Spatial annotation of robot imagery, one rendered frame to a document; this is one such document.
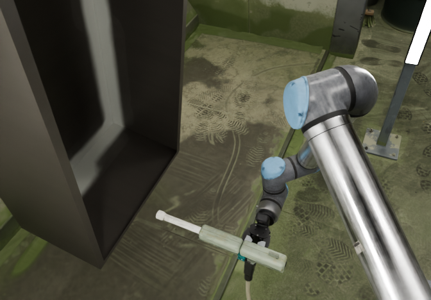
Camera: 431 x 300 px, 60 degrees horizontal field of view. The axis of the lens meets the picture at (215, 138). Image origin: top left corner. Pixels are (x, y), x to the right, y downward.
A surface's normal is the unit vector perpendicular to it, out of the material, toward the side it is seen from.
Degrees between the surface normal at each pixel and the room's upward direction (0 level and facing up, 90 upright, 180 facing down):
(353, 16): 90
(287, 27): 90
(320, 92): 30
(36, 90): 102
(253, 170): 0
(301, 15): 90
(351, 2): 90
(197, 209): 0
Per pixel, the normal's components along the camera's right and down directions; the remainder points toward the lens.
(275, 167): -0.21, -0.75
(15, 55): -0.41, 0.69
